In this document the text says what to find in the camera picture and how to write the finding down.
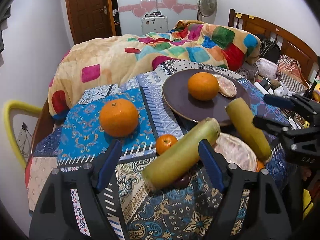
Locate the large pomelo wedge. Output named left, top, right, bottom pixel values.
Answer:
left=213, top=133, right=258, bottom=172

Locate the small pomelo segment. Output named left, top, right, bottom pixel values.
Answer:
left=214, top=74, right=237, bottom=98

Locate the large orange with sticker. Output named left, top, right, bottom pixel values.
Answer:
left=188, top=72, right=219, bottom=101

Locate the small tangerine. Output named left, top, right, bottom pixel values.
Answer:
left=155, top=134, right=178, bottom=155
left=256, top=160, right=265, bottom=172

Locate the large orange without sticker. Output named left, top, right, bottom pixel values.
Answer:
left=99, top=99, right=139, bottom=138

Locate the dark red date fruit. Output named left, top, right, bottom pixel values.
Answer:
left=173, top=172, right=191, bottom=189

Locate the person's right hand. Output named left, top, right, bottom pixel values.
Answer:
left=300, top=166, right=312, bottom=181

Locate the striped cloth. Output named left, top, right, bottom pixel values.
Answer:
left=277, top=54, right=309, bottom=95

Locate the white power strip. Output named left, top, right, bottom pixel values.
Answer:
left=254, top=82, right=274, bottom=95

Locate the pink patterned pouch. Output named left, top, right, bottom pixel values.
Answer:
left=255, top=58, right=278, bottom=80

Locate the wooden headboard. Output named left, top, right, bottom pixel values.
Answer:
left=228, top=9, right=319, bottom=83

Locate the black bag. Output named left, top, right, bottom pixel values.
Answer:
left=256, top=34, right=280, bottom=63

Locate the dark purple plate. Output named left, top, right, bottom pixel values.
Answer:
left=162, top=68, right=251, bottom=127

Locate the blue patterned bed cover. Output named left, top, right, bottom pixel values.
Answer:
left=25, top=60, right=286, bottom=239

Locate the yellow foam tube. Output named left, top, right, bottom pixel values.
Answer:
left=3, top=100, right=42, bottom=169

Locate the standing electric fan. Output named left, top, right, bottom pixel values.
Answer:
left=197, top=0, right=217, bottom=21

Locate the white box appliance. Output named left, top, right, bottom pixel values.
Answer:
left=141, top=11, right=168, bottom=35

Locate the colourful patchwork blanket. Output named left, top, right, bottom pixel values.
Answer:
left=48, top=20, right=261, bottom=120

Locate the wardrobe with heart doors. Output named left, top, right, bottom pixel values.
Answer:
left=111, top=0, right=198, bottom=35

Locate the brown wooden door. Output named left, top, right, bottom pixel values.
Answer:
left=66, top=0, right=114, bottom=44

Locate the wall power outlet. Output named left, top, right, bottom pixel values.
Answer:
left=17, top=123, right=33, bottom=152

